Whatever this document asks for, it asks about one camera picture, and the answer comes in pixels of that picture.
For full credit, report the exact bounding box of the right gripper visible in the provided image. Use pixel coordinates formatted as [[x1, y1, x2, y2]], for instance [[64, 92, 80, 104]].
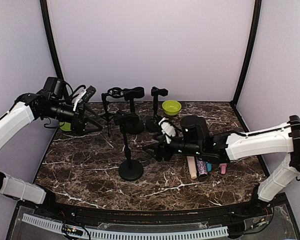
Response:
[[142, 132, 203, 162]]

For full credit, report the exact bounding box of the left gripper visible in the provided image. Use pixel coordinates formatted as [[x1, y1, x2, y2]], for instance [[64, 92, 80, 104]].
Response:
[[42, 99, 103, 136]]

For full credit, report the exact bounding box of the black round-base stand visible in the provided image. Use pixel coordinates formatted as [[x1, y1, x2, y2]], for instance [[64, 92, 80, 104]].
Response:
[[122, 86, 145, 135], [113, 110, 144, 182], [145, 86, 169, 133]]

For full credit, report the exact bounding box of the beige microphone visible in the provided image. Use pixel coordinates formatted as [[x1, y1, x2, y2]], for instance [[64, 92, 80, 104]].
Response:
[[186, 156, 197, 179]]

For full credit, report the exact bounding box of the black tripod mic stand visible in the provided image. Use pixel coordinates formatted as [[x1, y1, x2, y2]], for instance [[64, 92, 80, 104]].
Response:
[[98, 87, 124, 137]]

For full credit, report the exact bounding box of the blue microphone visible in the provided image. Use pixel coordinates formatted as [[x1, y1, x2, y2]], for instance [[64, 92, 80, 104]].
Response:
[[206, 162, 212, 172]]

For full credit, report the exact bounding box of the pink microphone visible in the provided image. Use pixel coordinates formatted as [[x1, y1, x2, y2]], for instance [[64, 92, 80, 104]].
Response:
[[219, 163, 227, 175]]

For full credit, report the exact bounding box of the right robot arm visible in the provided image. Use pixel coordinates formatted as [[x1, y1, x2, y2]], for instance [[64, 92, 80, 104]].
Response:
[[142, 115, 300, 217]]

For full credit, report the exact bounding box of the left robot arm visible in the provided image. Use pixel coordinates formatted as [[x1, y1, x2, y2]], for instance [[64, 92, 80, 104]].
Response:
[[0, 77, 103, 218]]

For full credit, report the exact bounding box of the green plate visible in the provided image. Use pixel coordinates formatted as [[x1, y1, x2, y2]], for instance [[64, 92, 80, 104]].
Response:
[[59, 122, 71, 132]]

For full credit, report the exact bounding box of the green bowl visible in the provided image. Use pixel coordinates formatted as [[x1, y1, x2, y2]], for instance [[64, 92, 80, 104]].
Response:
[[162, 100, 182, 116]]

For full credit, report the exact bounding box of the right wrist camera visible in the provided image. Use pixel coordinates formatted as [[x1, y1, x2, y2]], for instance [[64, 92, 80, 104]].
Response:
[[158, 117, 177, 144]]

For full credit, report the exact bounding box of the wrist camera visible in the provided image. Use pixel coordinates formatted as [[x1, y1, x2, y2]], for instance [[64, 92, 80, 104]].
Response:
[[158, 117, 177, 144], [72, 85, 97, 112]]

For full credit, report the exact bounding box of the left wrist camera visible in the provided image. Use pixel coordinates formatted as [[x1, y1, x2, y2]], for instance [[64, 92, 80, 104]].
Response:
[[72, 85, 97, 112]]

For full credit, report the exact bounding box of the white cable duct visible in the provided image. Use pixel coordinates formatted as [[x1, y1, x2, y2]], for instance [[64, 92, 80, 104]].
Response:
[[21, 213, 229, 240]]

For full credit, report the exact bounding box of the black frame post left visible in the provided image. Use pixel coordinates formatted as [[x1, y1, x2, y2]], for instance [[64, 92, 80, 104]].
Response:
[[39, 0, 65, 81]]

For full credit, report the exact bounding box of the black frame post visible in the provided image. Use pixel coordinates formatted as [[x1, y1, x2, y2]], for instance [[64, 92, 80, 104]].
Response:
[[230, 0, 262, 109], [39, 0, 65, 81]]

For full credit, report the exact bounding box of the black frame post right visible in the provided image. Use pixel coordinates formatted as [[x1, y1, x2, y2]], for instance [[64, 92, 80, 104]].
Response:
[[230, 0, 262, 109]]

